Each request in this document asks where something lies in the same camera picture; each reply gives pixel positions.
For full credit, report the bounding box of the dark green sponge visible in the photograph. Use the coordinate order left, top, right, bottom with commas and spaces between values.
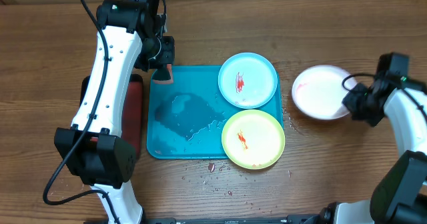
152, 64, 173, 85

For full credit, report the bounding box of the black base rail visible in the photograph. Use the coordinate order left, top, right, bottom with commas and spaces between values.
83, 213, 334, 224

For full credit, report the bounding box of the white plate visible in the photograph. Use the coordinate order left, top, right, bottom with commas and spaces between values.
292, 65, 357, 120

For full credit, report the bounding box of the black tray with red water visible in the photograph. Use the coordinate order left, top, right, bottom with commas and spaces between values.
80, 74, 143, 160

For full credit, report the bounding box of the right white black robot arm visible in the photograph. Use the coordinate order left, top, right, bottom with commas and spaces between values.
307, 52, 426, 224

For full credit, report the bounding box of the light blue plate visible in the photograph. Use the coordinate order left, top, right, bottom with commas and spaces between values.
218, 52, 278, 109

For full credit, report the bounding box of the teal plastic serving tray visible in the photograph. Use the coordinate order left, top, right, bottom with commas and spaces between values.
146, 65, 284, 160

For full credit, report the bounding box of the yellow-green plate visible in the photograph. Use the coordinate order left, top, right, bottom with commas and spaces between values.
221, 109, 285, 170

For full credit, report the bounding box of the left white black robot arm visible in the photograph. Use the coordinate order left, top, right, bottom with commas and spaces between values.
54, 0, 175, 223

